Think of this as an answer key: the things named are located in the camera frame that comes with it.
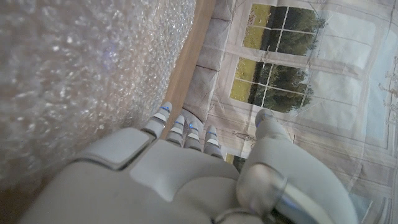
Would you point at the printed window scene backdrop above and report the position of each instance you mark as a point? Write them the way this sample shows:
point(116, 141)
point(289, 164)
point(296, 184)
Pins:
point(311, 77)

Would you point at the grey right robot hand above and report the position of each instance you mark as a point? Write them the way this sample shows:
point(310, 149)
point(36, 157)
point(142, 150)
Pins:
point(174, 183)

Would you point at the clear bubble wrap sheet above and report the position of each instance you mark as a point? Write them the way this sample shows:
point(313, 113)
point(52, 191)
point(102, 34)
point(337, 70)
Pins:
point(77, 71)

